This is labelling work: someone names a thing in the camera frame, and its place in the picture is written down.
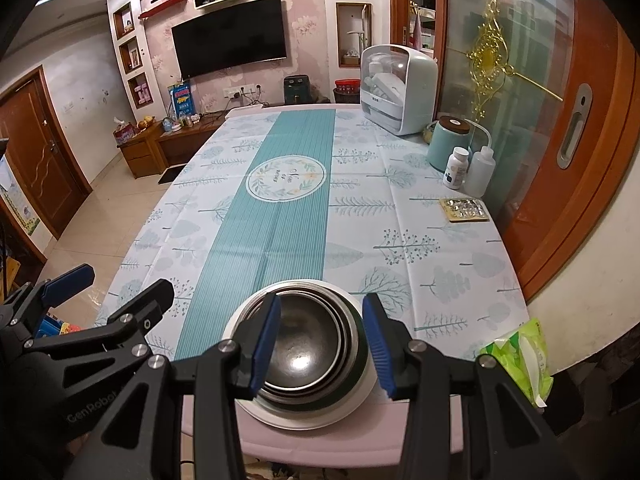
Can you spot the white pill bottle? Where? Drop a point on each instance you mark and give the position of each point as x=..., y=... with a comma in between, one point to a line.
x=456, y=170

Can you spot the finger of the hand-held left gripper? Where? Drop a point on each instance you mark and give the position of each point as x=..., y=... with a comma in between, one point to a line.
x=145, y=305
x=70, y=280

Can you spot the blue plastic stool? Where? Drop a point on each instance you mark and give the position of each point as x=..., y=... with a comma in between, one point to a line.
x=55, y=325

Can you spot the white dish cabinet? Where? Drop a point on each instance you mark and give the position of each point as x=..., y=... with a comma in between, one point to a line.
x=400, y=95

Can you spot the teal canister brown lid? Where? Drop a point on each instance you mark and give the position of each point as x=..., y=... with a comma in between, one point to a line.
x=445, y=142

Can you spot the yellow bag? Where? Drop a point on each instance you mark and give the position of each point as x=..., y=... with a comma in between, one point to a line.
x=430, y=132

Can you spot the blue printed box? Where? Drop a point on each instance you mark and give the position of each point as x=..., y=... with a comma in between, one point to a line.
x=181, y=100

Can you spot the black television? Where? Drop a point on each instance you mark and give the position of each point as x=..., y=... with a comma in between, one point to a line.
x=230, y=40

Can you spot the black air fryer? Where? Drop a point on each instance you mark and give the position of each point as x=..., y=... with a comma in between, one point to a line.
x=297, y=91

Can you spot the wide steel bowl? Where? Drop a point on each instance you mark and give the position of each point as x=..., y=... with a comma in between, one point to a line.
x=320, y=287

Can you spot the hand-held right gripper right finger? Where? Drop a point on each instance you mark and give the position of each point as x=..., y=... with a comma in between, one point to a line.
x=381, y=352

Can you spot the clear squeeze bottle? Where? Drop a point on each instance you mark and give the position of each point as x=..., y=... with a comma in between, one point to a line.
x=477, y=175

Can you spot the wooden room door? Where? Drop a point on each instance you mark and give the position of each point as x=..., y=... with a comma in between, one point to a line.
x=40, y=155

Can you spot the large white plate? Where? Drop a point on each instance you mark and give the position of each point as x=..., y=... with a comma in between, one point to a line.
x=300, y=417

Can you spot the wall niche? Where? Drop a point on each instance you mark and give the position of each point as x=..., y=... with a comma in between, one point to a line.
x=352, y=35

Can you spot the tree print teal tablecloth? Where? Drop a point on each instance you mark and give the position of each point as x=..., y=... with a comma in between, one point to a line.
x=350, y=220

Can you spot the wooden television cabinet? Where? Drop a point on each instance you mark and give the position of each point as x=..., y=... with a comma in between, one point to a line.
x=145, y=155

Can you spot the wall power sockets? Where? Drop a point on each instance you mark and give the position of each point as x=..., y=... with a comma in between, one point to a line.
x=242, y=91

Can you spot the white wall shelves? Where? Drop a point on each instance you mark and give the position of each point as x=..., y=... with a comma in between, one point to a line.
x=131, y=60

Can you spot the fruit pile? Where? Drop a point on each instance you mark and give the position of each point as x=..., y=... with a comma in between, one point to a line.
x=146, y=122

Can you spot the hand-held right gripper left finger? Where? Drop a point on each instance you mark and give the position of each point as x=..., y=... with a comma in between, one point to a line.
x=265, y=345

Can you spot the pink hanging towel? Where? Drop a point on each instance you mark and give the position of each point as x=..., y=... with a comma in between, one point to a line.
x=416, y=30

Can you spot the pink tissue box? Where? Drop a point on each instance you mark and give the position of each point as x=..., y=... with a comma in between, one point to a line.
x=124, y=134

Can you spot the pink table cover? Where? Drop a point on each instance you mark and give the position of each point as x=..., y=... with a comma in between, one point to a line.
x=450, y=400

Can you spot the green tissue pack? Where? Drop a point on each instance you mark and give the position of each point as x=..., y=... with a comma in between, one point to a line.
x=520, y=360

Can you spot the black floor mat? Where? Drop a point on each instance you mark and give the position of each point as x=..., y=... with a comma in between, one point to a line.
x=169, y=175

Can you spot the blister pack on yellow card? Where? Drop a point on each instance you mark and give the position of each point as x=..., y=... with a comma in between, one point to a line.
x=464, y=209

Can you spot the red wall shelf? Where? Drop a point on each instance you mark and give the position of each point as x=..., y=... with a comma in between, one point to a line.
x=162, y=7

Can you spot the gold door ornament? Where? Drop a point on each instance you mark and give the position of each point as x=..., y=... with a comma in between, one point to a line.
x=487, y=55

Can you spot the wooden glass sliding door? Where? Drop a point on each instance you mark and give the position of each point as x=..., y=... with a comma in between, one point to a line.
x=590, y=200

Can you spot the red lid jars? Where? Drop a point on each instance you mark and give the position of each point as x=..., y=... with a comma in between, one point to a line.
x=347, y=92

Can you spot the wall poster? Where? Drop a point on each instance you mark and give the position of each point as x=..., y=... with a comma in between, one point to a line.
x=20, y=200

